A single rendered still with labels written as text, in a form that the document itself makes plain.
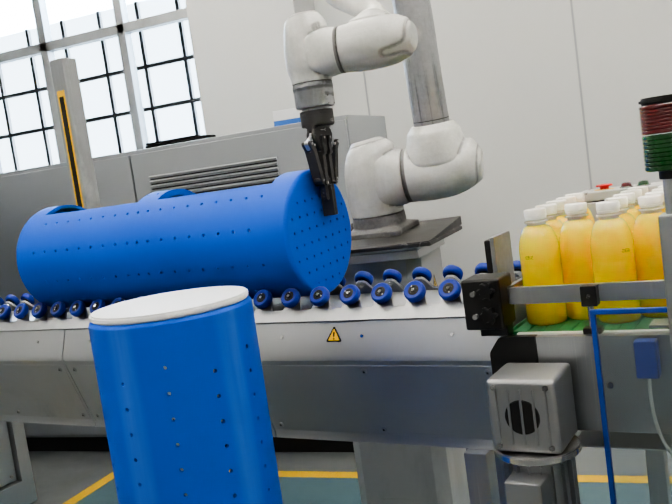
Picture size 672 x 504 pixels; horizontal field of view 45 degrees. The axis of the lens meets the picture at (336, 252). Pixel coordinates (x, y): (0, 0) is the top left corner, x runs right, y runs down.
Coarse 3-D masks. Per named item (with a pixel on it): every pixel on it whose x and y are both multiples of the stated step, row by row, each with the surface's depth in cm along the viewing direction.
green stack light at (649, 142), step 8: (648, 136) 108; (656, 136) 107; (664, 136) 106; (648, 144) 108; (656, 144) 107; (664, 144) 107; (648, 152) 108; (656, 152) 107; (664, 152) 107; (648, 160) 109; (656, 160) 108; (664, 160) 107; (648, 168) 109; (656, 168) 108; (664, 168) 107
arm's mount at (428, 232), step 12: (456, 216) 239; (420, 228) 229; (432, 228) 225; (444, 228) 221; (456, 228) 233; (360, 240) 228; (372, 240) 224; (384, 240) 220; (396, 240) 216; (408, 240) 212; (420, 240) 209; (432, 240) 209; (360, 252) 213
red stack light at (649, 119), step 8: (656, 104) 106; (664, 104) 106; (640, 112) 109; (648, 112) 107; (656, 112) 106; (664, 112) 106; (640, 120) 109; (648, 120) 108; (656, 120) 107; (664, 120) 106; (648, 128) 108; (656, 128) 107; (664, 128) 106
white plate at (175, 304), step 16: (208, 288) 152; (224, 288) 148; (240, 288) 145; (112, 304) 148; (128, 304) 145; (144, 304) 142; (160, 304) 139; (176, 304) 136; (192, 304) 133; (208, 304) 131; (224, 304) 133; (96, 320) 133; (112, 320) 130; (128, 320) 129; (144, 320) 128; (160, 320) 128
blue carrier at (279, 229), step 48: (192, 192) 206; (240, 192) 180; (288, 192) 172; (336, 192) 188; (48, 240) 208; (96, 240) 198; (144, 240) 190; (192, 240) 182; (240, 240) 175; (288, 240) 170; (336, 240) 187; (48, 288) 212; (96, 288) 203; (144, 288) 196; (192, 288) 189
